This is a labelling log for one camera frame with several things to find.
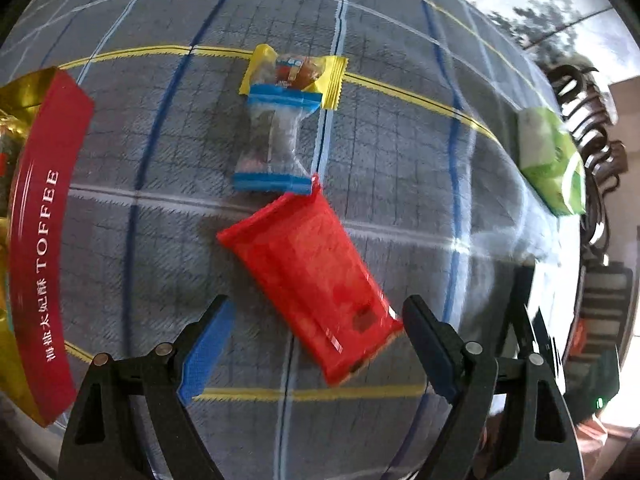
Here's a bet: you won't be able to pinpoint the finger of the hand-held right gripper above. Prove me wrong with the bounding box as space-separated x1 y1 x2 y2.
500 295 568 361

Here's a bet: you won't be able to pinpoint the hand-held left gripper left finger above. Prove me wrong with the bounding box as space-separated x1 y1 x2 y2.
57 295 237 480

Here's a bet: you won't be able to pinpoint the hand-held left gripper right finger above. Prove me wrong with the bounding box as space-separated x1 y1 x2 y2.
402 296 586 480

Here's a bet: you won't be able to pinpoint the red snack packet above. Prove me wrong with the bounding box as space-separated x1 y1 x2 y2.
216 174 405 387

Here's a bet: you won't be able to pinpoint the gold tin box red sides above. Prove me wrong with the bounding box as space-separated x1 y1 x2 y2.
0 67 96 428

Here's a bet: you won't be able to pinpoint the person's right hand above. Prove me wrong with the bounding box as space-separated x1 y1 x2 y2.
575 407 633 461

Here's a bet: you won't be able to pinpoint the dark slatted rack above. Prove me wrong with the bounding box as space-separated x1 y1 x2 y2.
580 260 633 321

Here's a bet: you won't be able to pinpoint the green tissue pack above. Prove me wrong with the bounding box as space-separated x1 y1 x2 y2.
517 106 587 217

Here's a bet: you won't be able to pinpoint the blue-edged clear snack packet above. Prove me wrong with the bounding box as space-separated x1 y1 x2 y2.
233 85 323 196

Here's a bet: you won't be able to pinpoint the dark wooden chair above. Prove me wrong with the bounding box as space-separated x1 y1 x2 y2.
545 62 628 261

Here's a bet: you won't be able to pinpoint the yellow snack packet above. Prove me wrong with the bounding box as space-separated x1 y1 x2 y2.
237 44 349 111

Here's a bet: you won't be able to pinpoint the landscape painted folding screen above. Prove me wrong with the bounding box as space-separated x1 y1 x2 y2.
440 0 631 61

